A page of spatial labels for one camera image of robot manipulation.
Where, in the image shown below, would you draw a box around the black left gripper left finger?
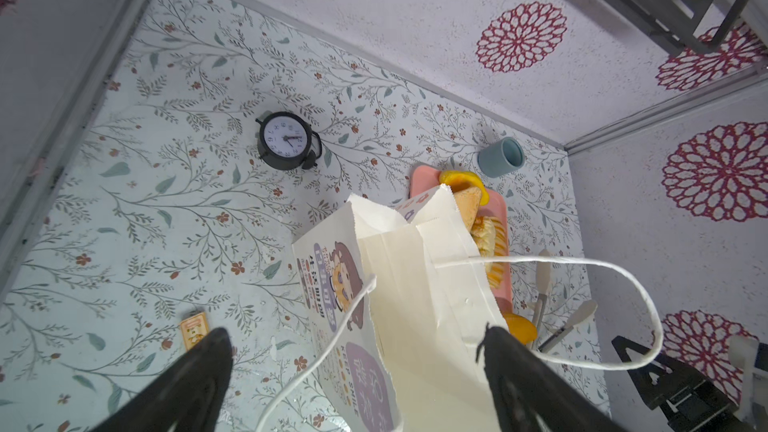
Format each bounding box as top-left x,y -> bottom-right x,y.
95,327 -> 233,431

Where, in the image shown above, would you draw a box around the yellow-orange glazed bun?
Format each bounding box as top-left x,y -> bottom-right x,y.
438,170 -> 490,206

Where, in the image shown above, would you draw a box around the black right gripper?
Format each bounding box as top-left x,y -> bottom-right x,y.
611,336 -> 753,432

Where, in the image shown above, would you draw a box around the triangular toast bread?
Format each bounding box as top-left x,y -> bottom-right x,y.
453,186 -> 483,231

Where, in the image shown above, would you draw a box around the pink plastic tray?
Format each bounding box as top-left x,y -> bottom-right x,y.
409,165 -> 514,313

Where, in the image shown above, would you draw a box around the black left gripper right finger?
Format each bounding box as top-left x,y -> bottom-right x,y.
481,326 -> 622,432

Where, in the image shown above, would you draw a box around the printed white paper bag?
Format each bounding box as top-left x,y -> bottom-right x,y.
275,186 -> 510,431

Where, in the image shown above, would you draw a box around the wavy-edged yellow pastry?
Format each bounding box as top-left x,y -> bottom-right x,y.
470,216 -> 496,257

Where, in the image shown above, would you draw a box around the long striped bread roll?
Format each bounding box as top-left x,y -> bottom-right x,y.
487,217 -> 509,289

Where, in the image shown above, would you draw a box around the steel tongs with cream tips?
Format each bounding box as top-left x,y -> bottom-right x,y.
527,261 -> 598,353

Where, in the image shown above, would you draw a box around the long orange baguette loaf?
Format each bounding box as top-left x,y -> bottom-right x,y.
502,312 -> 538,345

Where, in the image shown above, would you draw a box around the teal ceramic cup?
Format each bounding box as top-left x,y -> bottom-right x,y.
477,137 -> 525,178

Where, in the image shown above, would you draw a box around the small wooden block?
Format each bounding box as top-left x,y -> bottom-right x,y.
179,312 -> 210,351

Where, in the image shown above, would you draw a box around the black alarm clock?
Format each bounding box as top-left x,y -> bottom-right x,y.
256,111 -> 323,171

